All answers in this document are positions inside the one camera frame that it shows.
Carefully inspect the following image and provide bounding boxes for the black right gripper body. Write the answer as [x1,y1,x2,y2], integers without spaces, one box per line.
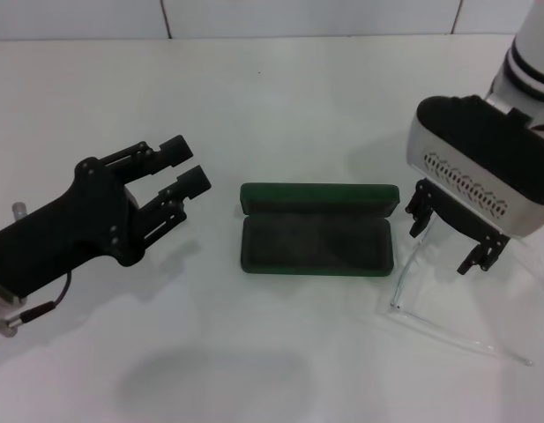
[423,178,507,242]

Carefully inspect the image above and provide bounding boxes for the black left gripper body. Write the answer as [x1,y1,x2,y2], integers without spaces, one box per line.
[0,156,145,301]

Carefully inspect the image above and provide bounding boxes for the clear white glasses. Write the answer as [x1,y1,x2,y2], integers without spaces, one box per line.
[376,211,544,367]

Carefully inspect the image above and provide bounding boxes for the green glasses case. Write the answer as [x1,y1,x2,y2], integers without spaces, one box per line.
[239,182,401,278]

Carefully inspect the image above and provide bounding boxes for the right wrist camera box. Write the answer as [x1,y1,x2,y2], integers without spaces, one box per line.
[406,94,544,240]

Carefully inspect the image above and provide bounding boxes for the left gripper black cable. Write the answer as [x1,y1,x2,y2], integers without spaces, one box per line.
[19,271,74,325]

